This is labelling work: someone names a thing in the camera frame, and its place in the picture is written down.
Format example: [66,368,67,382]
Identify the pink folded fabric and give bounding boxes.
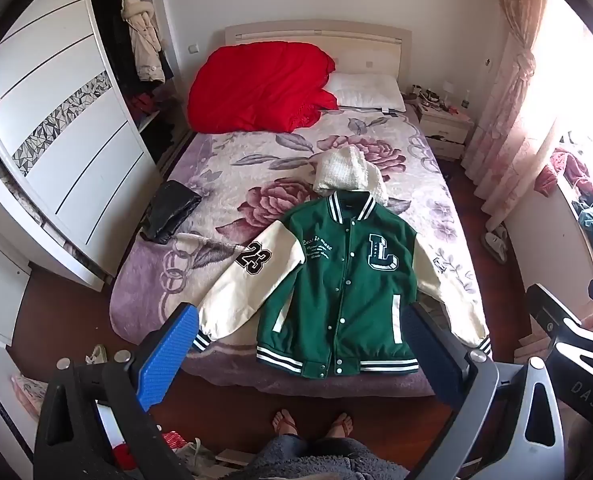
[514,330,552,363]

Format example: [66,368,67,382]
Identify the white pillow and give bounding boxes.
[328,72,407,113]

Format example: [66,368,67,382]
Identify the white nightstand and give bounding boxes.
[417,94,477,162]

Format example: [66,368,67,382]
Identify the person's foot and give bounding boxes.
[272,409,302,438]
[324,412,353,441]

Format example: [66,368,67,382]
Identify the pink floral curtain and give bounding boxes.
[464,0,577,231]

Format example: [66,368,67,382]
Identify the dark hanging clothes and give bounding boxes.
[94,0,142,101]

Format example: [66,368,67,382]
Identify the dark red cloth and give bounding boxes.
[534,147,593,198]

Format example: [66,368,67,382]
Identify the red bag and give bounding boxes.
[111,430,190,471]

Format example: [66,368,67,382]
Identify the red folded clothes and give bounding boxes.
[129,92,158,117]

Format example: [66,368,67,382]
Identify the black leather garment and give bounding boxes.
[140,180,203,246]

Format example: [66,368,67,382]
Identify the pink cloth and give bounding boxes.
[11,375,50,411]

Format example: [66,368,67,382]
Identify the white knit sweater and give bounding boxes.
[313,144,390,207]

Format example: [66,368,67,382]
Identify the person's left foot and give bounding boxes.
[272,409,302,438]

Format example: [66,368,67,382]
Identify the green varsity jacket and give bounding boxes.
[192,191,492,378]

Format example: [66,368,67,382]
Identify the white window desk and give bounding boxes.
[507,180,593,321]

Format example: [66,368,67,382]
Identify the person's right foot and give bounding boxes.
[324,412,353,441]

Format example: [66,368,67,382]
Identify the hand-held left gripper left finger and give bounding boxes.
[33,301,200,480]

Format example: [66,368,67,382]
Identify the beige hanging coat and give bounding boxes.
[120,0,167,85]

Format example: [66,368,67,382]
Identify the white sliding-door wardrobe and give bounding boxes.
[0,0,190,293]

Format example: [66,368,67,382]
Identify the red quilt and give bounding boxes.
[186,41,338,134]

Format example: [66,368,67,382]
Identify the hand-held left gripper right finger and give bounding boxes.
[401,302,565,480]

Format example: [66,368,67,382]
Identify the cream bed headboard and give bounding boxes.
[224,20,413,93]

